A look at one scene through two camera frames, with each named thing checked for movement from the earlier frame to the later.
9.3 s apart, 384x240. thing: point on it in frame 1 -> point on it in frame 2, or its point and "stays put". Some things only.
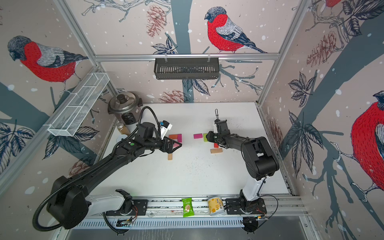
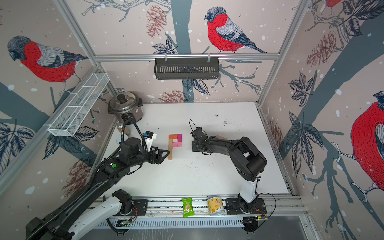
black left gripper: [170, 149] -> [159, 159]
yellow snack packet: [216, 206] stays put
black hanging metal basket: [187, 68] stays put
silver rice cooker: [126, 107] stays put
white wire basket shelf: [77, 103] stays put
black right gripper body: [215, 137] -> [196, 146]
